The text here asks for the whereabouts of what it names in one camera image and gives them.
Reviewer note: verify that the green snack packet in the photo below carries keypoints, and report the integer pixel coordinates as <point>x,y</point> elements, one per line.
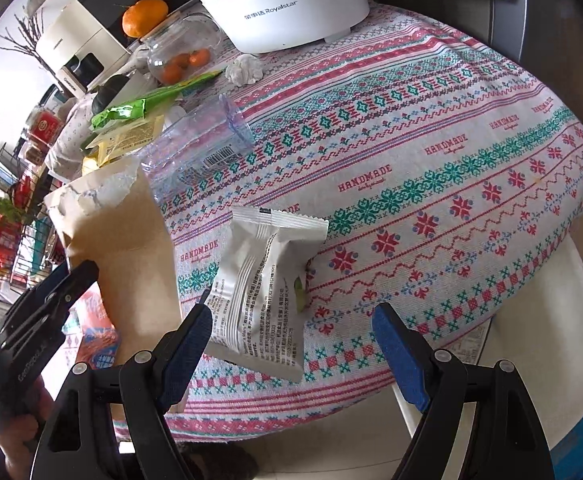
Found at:
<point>136,105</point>

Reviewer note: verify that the grey refrigerator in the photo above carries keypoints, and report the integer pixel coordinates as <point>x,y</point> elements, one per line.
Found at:
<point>546,35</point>

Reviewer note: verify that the patterned woven tablecloth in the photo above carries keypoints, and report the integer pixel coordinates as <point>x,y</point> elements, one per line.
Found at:
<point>396,160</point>

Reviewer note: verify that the person's left hand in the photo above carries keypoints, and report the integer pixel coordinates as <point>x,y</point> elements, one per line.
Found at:
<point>19,427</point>

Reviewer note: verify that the clear plastic cup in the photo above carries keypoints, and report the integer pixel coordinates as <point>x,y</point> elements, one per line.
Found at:
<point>196,145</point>

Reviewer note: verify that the small orange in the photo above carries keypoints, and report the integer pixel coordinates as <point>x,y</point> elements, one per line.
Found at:
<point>199,58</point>
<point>173,73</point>

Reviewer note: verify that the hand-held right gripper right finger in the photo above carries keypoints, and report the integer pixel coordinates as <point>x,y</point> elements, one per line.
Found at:
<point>396,355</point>

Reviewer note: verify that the black and white item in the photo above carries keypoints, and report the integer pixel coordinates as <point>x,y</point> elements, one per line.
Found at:
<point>114,87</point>

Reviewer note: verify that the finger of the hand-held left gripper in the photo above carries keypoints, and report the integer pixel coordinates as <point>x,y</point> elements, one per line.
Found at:
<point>79,275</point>

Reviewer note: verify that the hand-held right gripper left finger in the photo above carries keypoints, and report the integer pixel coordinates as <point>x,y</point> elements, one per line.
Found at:
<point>191,342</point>

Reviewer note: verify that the white snack packet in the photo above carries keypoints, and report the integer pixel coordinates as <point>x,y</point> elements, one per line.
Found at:
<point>261,285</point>

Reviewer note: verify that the white electric pot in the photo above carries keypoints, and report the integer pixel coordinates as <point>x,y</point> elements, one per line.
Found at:
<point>281,5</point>

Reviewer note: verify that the red box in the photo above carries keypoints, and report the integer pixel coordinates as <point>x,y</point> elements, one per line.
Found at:
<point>44,127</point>

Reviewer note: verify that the yellow snack packet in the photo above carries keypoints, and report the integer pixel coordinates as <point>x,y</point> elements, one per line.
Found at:
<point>99,157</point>

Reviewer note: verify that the beige snack packet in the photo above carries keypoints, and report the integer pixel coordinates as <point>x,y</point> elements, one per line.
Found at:
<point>131,135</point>

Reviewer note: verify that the white tissue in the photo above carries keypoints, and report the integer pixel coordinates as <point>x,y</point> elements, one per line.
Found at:
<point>244,69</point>

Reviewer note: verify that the dry branches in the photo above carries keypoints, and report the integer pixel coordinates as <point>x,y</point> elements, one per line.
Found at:
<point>21,37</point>

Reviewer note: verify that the kraft paper bag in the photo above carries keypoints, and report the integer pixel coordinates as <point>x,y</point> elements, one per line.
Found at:
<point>116,245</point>

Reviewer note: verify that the white plastic bin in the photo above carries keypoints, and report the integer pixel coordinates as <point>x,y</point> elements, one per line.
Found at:
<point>546,320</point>

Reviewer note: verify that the glass jar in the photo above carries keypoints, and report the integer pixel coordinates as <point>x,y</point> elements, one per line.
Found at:
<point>191,35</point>

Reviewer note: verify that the large orange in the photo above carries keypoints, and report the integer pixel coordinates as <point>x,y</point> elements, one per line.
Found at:
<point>144,17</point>

